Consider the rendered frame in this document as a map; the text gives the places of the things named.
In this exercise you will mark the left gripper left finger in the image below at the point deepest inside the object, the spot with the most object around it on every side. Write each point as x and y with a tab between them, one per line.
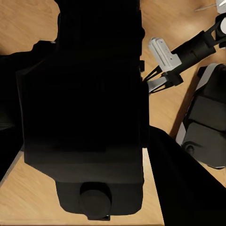
11	141

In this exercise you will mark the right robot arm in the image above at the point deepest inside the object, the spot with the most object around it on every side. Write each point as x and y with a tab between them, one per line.
188	54

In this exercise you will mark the digital camera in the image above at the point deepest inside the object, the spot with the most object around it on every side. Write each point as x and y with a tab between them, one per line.
83	107

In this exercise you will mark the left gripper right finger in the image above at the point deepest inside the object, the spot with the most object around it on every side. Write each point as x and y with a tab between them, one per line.
188	194

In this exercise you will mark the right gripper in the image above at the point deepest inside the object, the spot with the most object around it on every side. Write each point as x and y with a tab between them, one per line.
188	58

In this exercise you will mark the bed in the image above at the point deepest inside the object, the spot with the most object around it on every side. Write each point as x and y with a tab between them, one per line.
19	155

